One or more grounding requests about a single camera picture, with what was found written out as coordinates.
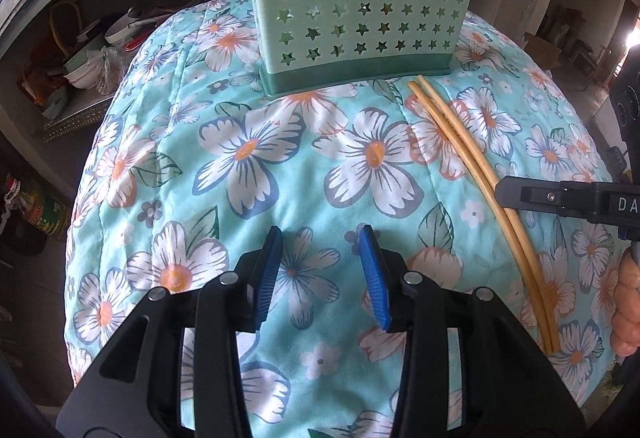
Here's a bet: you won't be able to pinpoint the clear bag of food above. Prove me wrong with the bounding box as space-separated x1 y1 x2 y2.
97 45 126 94

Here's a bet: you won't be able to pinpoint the red snack packets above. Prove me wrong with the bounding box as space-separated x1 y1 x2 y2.
20 53 61 104

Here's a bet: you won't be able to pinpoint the small teal bowl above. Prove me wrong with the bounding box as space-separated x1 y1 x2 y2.
40 88 68 119

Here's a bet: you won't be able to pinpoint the cardboard box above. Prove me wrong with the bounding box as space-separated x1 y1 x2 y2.
525 32 563 69

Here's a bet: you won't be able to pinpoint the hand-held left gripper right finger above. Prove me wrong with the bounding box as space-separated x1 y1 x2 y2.
357 224 586 438

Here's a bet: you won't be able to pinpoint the green star-cutout utensil holder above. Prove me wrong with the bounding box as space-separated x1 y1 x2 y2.
242 0 486 100

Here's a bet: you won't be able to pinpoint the dark plastic jug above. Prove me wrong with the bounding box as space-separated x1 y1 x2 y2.
0 188 48 259

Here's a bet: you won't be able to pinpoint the yellow hose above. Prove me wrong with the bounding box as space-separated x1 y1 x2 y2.
50 0 83 54

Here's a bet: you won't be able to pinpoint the floral turquoise quilted blanket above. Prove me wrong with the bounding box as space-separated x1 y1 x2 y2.
65 0 626 438

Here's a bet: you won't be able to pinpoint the person's right hand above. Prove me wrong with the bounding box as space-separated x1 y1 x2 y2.
611 258 640 359

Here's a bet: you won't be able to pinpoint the metal diamond-plate shelf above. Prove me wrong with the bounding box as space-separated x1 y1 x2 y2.
37 93 118 144

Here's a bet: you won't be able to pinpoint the yellow cooking oil bottle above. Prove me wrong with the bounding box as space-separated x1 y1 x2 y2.
15 178 71 239

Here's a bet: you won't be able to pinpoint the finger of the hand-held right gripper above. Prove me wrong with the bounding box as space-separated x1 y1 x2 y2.
494 175 596 219

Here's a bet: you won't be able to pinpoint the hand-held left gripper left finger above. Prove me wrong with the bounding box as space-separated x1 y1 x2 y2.
59 225 284 438

